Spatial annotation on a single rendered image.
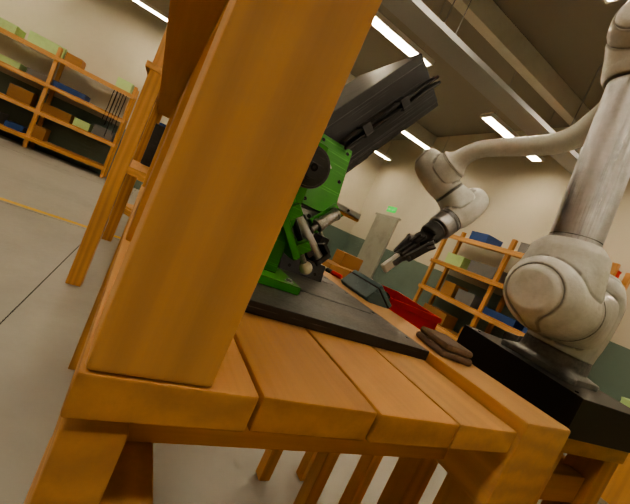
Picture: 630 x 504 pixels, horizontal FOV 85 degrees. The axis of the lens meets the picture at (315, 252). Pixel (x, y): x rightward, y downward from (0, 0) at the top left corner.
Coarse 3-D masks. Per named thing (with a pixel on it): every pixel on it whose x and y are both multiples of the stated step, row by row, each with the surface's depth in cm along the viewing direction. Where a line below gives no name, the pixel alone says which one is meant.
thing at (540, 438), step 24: (384, 312) 88; (432, 360) 65; (456, 384) 60; (480, 384) 58; (504, 408) 52; (528, 408) 57; (528, 432) 49; (552, 432) 53; (456, 456) 56; (480, 456) 53; (504, 456) 50; (528, 456) 51; (552, 456) 55; (456, 480) 54; (480, 480) 52; (504, 480) 50; (528, 480) 53
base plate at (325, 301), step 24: (264, 288) 57; (312, 288) 77; (336, 288) 92; (264, 312) 49; (288, 312) 51; (312, 312) 56; (336, 312) 64; (360, 312) 74; (336, 336) 56; (360, 336) 58; (384, 336) 62; (408, 336) 72
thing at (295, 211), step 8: (296, 208) 63; (288, 216) 63; (296, 216) 63; (288, 224) 62; (296, 224) 66; (288, 232) 63; (296, 232) 66; (288, 240) 63; (296, 240) 68; (304, 240) 66; (288, 248) 65; (296, 248) 64; (304, 248) 66; (288, 256) 67; (296, 256) 65
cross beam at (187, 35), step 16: (176, 0) 36; (192, 0) 34; (208, 0) 33; (224, 0) 31; (176, 16) 39; (192, 16) 38; (208, 16) 36; (176, 32) 44; (192, 32) 42; (208, 32) 40; (176, 48) 51; (192, 48) 48; (176, 64) 59; (192, 64) 55; (176, 80) 70; (160, 96) 98; (176, 96) 87; (160, 112) 135
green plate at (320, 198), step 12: (336, 144) 97; (336, 156) 97; (348, 156) 99; (336, 168) 97; (336, 180) 97; (312, 192) 93; (324, 192) 95; (336, 192) 97; (312, 204) 93; (324, 204) 95
